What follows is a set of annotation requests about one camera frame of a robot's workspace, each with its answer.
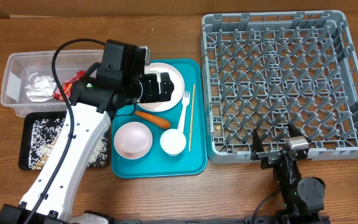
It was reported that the white round plate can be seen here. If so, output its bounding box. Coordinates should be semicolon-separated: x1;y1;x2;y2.
139;62;185;112

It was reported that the pink bowl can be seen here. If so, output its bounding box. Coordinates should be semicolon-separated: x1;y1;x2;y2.
114;121;153;160

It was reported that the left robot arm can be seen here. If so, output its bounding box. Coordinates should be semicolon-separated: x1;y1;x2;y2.
0;40;174;223

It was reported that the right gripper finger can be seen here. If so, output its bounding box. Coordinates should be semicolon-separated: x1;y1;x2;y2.
287;123;304;138
251;128;264;154

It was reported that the peanut shells and rice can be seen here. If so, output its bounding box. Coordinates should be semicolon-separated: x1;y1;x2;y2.
24;118;110;170

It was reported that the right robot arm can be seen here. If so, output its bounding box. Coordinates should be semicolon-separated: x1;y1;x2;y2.
244;123;331;224

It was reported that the grey dishwasher rack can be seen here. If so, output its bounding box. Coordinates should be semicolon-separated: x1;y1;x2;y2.
201;10;358;164

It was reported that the wooden chopstick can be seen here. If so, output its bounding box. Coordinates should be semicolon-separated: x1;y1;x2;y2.
188;84;196;152

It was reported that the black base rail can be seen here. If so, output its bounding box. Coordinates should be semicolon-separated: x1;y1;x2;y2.
114;216;331;224

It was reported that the black tray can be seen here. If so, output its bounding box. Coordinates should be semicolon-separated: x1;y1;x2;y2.
18;111;111;170

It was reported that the orange carrot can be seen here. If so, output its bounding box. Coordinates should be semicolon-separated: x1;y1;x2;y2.
135;111;170;129

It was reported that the clear plastic bin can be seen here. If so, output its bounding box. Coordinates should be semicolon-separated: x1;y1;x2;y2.
1;50;103;118

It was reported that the white plastic fork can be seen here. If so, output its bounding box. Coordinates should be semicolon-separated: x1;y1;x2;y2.
177;91;191;133

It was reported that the white napkin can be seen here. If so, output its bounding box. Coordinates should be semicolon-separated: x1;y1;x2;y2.
25;76;57;103

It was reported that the red snack wrapper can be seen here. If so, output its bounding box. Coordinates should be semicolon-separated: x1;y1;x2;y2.
53;70;85;101

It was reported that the teal serving tray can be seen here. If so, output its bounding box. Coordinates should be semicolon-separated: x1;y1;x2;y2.
111;58;208;179

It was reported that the white cup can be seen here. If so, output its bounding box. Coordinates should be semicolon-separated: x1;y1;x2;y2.
160;129;186;156

